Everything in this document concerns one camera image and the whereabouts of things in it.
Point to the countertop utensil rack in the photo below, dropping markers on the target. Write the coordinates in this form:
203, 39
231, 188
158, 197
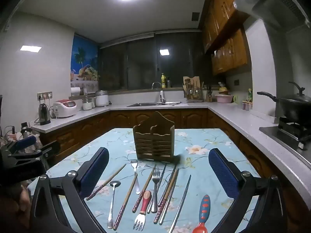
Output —
194, 94

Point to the wall power socket strip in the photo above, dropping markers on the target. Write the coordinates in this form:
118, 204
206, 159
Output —
45, 95

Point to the paper towel roll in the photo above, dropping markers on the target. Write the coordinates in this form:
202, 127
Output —
75, 91

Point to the black tripod clamp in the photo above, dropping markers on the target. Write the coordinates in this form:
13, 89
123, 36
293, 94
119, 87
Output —
25, 128

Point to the white glass jar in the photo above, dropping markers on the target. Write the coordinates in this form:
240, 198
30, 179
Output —
88, 104

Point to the white electric pot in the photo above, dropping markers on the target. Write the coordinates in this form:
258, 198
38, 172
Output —
101, 99

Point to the black gas stove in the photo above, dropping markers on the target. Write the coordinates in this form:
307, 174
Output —
289, 131

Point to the blue orange child spoon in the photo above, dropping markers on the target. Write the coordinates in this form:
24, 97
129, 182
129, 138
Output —
204, 208

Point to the small steel fork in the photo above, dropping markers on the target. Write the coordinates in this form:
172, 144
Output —
135, 172

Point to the steel spoon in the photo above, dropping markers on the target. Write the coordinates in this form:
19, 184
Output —
112, 199

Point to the wooden knife block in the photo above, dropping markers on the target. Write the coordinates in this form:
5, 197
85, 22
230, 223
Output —
209, 95

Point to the pink basin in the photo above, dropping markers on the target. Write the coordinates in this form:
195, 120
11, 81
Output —
224, 99

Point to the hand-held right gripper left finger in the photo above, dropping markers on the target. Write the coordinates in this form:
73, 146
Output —
97, 170

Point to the wooden utensil holder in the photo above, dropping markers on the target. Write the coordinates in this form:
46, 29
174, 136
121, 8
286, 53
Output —
154, 138

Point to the wooden wall cabinet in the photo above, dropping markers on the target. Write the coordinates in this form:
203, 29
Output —
218, 12
229, 53

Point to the white tap filter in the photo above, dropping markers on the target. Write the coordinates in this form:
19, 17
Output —
162, 96

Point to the blue floral tablecloth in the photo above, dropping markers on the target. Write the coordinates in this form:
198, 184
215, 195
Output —
194, 150

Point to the ceiling vent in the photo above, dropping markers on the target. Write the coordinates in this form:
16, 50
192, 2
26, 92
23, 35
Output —
195, 16

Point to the dark wall socket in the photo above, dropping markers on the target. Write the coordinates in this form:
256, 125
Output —
237, 82

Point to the steel kitchen sink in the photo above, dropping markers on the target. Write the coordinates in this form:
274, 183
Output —
150, 104

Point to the wooden cutting board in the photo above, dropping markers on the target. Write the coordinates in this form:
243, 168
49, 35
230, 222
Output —
192, 80

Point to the black wok with lid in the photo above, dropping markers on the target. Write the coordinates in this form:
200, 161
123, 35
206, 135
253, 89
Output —
295, 106

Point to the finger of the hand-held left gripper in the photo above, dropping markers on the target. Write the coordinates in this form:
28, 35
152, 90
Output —
36, 154
24, 142

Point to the spice jars set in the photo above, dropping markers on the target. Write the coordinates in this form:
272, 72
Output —
247, 106

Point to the green cup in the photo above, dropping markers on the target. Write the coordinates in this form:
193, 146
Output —
236, 99

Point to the yellow container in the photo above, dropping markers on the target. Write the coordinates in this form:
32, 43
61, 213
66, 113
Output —
223, 90

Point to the dark bottle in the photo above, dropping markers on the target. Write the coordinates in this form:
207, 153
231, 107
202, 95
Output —
168, 83

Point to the dark electric kettle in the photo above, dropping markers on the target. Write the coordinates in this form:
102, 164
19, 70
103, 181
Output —
44, 115

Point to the palm and fruit wall poster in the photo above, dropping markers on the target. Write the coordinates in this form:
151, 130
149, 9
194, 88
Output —
83, 58

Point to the yellow dish soap bottle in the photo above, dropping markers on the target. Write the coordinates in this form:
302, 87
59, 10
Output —
163, 81

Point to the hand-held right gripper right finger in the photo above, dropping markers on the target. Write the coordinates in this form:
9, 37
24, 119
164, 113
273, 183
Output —
223, 174

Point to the dark kitchen window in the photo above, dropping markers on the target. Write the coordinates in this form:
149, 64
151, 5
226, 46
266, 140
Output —
145, 63

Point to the chrome gooseneck faucet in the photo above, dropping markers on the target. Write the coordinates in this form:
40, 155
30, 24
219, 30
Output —
153, 83

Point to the white red rice cooker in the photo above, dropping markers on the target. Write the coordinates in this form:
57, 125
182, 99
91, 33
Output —
64, 109

